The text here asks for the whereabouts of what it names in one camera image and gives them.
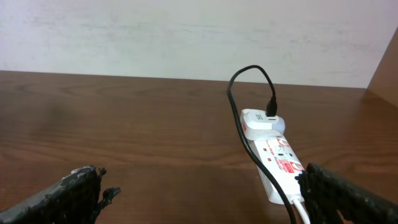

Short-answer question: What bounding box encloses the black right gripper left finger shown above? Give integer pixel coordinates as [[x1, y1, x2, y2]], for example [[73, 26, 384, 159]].
[[1, 166, 121, 224]]

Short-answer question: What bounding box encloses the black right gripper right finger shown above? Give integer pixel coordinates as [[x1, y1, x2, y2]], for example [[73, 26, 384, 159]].
[[295, 163, 397, 224]]

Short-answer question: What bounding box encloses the black charging cable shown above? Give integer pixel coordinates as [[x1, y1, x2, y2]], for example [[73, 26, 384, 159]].
[[226, 65, 297, 224]]

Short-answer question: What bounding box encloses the white USB charger adapter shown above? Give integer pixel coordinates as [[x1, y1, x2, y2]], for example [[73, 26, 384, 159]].
[[240, 109, 285, 141]]

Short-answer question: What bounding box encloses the white power strip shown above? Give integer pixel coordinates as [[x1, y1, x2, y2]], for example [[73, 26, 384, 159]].
[[249, 136, 304, 203]]

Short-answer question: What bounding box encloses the white power strip cord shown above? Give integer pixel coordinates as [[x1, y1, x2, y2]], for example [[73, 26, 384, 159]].
[[292, 197, 311, 224]]

